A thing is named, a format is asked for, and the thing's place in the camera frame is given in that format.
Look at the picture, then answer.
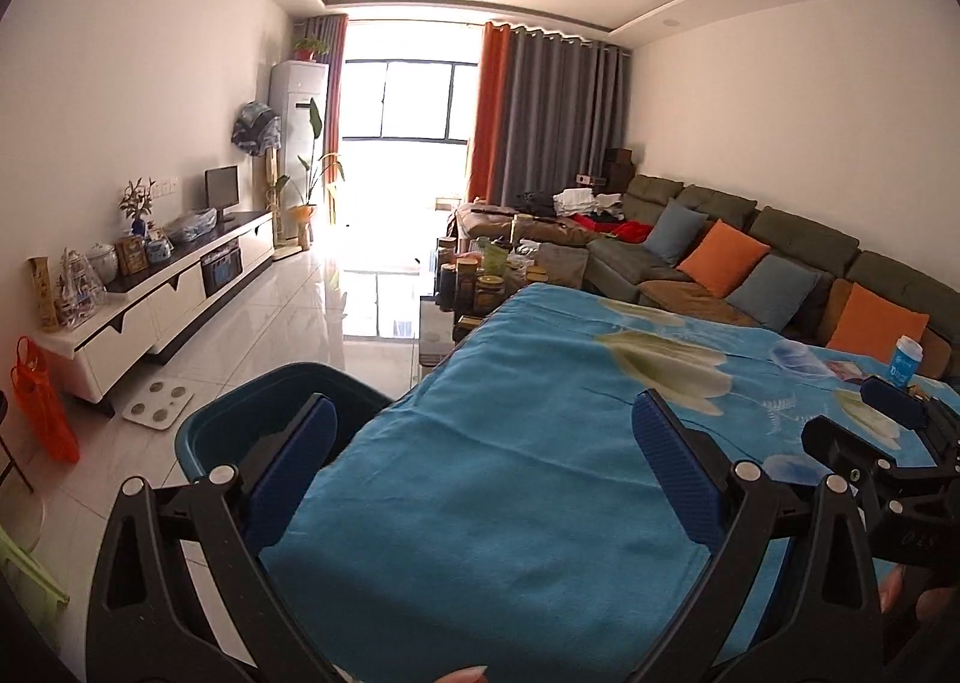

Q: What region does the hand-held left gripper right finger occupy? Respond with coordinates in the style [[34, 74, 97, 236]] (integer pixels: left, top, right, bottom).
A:
[[631, 389, 884, 683]]

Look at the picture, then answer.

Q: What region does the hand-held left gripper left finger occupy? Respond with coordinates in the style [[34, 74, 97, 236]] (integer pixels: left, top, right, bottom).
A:
[[85, 394, 340, 683]]

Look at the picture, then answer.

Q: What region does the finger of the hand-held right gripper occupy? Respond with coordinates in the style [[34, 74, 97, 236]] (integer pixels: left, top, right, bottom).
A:
[[801, 414, 901, 504], [860, 377, 960, 456]]

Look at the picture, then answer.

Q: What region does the teal plastic bin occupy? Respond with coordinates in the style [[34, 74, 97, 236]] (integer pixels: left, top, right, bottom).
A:
[[174, 362, 396, 556]]

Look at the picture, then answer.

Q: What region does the person's right hand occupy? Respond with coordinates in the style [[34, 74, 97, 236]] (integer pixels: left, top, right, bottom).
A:
[[877, 567, 960, 644]]

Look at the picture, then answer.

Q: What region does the blue lidded drink cup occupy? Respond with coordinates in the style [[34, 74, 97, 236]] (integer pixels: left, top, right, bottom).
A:
[[889, 335, 923, 385]]

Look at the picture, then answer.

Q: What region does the orange cushion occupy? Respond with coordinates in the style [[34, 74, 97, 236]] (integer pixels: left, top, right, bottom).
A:
[[677, 219, 772, 299], [826, 283, 931, 363]]

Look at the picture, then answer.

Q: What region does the white bathroom scale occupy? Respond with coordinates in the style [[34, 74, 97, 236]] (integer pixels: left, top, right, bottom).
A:
[[122, 383, 196, 433]]

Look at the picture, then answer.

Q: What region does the blue-grey cushion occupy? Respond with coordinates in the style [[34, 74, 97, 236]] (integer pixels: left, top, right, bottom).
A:
[[643, 197, 710, 266], [726, 254, 822, 331]]

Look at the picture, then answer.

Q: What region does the blue floral blanket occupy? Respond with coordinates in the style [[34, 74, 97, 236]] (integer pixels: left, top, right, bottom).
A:
[[259, 281, 960, 683]]

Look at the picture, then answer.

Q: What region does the green sectional sofa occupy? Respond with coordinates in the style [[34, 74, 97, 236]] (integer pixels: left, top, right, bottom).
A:
[[517, 174, 960, 384]]

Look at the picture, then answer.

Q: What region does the white and black TV cabinet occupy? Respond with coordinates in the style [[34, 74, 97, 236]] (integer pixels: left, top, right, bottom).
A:
[[37, 209, 277, 406]]

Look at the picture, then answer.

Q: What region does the red cloth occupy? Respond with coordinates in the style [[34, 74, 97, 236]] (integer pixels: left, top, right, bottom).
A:
[[577, 216, 655, 245]]

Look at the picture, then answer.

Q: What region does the orange plastic bag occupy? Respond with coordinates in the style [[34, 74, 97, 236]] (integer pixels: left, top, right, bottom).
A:
[[10, 336, 81, 463]]

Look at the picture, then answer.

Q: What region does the group of food jars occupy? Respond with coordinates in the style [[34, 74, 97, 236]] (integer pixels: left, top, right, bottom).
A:
[[435, 236, 556, 324]]

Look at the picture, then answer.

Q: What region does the tall leafy potted plant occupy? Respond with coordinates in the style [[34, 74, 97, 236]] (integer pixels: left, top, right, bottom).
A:
[[274, 99, 347, 249]]

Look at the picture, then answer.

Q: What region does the clear plastic bag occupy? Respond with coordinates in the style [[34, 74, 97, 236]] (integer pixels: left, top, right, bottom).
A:
[[163, 209, 220, 243]]

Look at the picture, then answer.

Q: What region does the green plastic stool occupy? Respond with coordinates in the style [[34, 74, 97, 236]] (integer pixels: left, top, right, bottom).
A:
[[0, 525, 72, 624]]

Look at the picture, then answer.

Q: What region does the model ship in clear wrap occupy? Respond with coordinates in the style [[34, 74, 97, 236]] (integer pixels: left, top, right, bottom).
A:
[[56, 248, 107, 331]]

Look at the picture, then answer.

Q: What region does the white ceramic jar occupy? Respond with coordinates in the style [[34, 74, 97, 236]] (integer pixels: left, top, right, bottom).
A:
[[86, 242, 119, 284]]

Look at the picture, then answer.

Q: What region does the pile of white clothes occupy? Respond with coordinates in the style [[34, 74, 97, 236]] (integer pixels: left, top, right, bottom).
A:
[[553, 188, 627, 217]]

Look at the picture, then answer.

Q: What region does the black monitor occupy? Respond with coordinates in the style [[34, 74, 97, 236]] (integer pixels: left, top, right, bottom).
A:
[[205, 167, 242, 223]]

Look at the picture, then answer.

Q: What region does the brown padded bench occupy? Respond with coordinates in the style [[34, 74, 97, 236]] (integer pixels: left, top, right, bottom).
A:
[[450, 203, 601, 249]]

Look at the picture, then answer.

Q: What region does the tall golden box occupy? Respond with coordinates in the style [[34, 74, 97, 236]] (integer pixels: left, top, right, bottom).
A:
[[28, 257, 62, 333]]

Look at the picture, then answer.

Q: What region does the dark wooden cabinet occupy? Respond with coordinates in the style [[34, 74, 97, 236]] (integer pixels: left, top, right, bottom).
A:
[[602, 148, 638, 189]]

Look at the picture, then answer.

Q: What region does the blue vase with branches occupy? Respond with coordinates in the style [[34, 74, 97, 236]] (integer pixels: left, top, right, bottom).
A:
[[118, 177, 157, 235]]

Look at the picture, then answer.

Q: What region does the covered standing fan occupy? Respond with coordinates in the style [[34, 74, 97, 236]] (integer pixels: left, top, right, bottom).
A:
[[231, 100, 287, 223]]

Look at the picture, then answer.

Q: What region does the wide grey and orange curtain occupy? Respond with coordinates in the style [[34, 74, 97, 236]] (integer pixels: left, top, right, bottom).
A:
[[466, 20, 635, 208]]

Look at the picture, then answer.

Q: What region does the white standing air conditioner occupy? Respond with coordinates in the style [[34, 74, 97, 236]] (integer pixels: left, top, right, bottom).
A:
[[268, 60, 331, 245]]

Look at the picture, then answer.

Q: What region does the dark-framed window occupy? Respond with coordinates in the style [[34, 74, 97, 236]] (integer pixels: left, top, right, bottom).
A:
[[341, 58, 481, 144]]

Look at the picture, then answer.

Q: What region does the narrow grey and orange curtain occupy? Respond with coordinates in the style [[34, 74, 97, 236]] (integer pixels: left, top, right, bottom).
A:
[[296, 13, 350, 159]]

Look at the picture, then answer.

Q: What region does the wooden picture frame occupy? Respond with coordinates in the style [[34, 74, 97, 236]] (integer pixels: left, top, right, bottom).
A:
[[115, 236, 151, 277]]

